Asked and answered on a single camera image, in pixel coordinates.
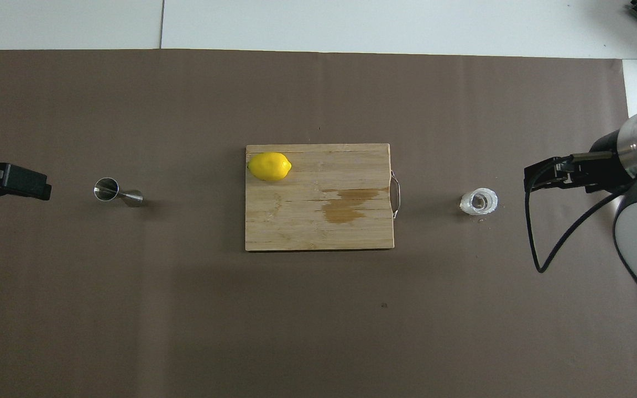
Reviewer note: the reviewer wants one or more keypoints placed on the wooden cutting board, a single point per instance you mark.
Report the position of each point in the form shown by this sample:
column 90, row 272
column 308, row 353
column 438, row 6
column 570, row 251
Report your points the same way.
column 307, row 221

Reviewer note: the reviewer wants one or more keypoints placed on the small clear glass cup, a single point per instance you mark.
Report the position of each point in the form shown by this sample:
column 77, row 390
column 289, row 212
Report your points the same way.
column 479, row 202

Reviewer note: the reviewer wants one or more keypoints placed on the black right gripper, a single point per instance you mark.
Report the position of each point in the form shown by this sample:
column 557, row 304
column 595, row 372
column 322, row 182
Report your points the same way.
column 609, row 171

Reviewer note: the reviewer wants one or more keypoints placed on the yellow lemon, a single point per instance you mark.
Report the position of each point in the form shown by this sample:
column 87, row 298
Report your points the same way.
column 269, row 166

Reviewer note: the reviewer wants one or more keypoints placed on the steel double jigger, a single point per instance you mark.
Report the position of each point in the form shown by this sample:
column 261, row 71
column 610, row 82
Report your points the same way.
column 116, row 193

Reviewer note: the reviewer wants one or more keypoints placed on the brown paper table mat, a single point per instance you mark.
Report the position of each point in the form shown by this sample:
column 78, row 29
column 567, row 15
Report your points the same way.
column 186, row 309

